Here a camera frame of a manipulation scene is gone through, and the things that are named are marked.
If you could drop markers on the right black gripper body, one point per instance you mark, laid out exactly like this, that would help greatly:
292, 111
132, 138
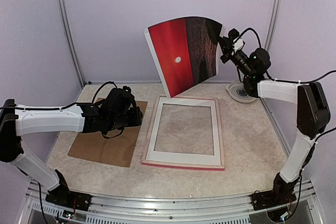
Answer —
247, 68

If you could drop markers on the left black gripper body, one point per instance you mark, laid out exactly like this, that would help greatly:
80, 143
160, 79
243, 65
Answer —
120, 121

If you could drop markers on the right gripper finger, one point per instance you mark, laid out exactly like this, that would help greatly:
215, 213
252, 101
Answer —
227, 42
227, 52

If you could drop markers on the pink wooden picture frame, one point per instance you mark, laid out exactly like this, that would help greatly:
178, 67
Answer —
214, 162

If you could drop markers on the red sunset sea photo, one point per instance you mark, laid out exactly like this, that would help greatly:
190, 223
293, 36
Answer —
185, 51

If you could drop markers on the white photo mat border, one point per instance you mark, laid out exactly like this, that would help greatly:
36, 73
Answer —
185, 133

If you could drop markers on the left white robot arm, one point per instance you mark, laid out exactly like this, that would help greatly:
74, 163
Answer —
20, 120

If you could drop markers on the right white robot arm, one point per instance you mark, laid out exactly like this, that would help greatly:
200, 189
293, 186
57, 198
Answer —
313, 113

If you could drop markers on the white swirl pattern plate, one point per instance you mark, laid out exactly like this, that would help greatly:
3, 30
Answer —
237, 92

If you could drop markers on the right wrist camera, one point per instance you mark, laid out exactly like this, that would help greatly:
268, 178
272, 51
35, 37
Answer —
235, 42

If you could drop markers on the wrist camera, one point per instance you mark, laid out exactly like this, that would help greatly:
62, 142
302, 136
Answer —
235, 42
127, 89

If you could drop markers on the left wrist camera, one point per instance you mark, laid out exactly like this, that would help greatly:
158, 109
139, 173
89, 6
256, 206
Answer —
127, 89

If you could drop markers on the right aluminium corner post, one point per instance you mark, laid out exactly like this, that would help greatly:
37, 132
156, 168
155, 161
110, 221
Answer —
272, 24

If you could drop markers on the aluminium corner post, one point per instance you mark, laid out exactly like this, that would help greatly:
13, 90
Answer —
70, 42
272, 24

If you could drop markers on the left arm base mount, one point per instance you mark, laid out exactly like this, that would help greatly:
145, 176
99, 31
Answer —
63, 196

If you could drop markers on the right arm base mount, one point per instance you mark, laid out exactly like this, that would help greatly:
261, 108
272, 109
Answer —
281, 193

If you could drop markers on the aluminium front rail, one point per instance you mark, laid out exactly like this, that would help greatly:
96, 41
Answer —
117, 209

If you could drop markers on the left aluminium corner post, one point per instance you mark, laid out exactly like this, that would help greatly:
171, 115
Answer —
70, 42

